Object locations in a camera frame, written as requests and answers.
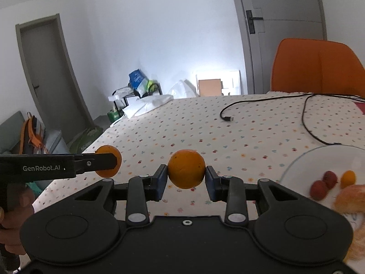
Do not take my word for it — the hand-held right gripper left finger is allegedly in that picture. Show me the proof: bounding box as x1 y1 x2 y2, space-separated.
74 164 169 226

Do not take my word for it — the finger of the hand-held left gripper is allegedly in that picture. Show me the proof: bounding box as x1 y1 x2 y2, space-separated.
74 152 119 176

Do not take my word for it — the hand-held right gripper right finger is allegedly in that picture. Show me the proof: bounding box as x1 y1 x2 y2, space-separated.
205 166 308 225

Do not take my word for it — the large orange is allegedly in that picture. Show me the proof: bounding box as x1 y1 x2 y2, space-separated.
167 149 206 189
94 145 123 178

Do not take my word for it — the white plate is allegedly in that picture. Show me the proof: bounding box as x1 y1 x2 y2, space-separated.
278 144 365 263

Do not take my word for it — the red lychee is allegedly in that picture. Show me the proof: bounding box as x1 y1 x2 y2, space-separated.
310 180 329 201
323 171 339 189

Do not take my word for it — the small kumquat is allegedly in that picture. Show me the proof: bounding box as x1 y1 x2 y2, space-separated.
341 170 357 189

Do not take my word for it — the bread packet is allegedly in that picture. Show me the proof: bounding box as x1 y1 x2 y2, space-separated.
344 220 365 261
333 185 365 214

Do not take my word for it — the person's left hand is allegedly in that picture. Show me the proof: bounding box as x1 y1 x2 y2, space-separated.
0 189 36 256

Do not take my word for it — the green bag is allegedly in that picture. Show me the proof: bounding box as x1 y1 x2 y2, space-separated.
70 126 104 153

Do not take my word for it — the orange and black backpack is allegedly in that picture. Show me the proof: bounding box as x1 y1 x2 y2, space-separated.
20 116 50 155

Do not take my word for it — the grey sofa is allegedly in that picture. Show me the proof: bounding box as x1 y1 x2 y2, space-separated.
0 111 70 155

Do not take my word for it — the dotted tablecloth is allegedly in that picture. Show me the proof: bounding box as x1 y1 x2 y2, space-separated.
31 93 365 223

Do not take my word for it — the clear plastic bag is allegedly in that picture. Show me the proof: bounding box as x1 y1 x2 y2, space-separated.
123 94 174 119

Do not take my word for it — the blue bag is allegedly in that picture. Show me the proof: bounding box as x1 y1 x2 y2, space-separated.
128 69 149 91

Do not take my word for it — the grey-green door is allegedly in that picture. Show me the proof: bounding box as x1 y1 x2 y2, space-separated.
16 14 94 146

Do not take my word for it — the white plastic bag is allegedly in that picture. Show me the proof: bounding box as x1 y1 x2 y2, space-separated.
167 79 198 99

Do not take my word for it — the cardboard box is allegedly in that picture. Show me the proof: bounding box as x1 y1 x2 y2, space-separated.
198 79 223 97

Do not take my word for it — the white board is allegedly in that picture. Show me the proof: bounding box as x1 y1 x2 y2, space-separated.
196 70 240 96

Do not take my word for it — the grey door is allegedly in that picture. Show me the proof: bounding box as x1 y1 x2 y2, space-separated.
229 0 327 95

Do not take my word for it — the orange chair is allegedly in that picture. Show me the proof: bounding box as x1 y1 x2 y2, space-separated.
270 38 365 99

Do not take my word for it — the black wire rack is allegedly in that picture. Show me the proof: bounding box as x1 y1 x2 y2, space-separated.
108 86 163 112

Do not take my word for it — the black cable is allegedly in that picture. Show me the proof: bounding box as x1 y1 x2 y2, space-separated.
220 93 365 146

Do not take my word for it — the black door handle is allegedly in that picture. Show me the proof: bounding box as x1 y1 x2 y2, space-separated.
246 10 263 35

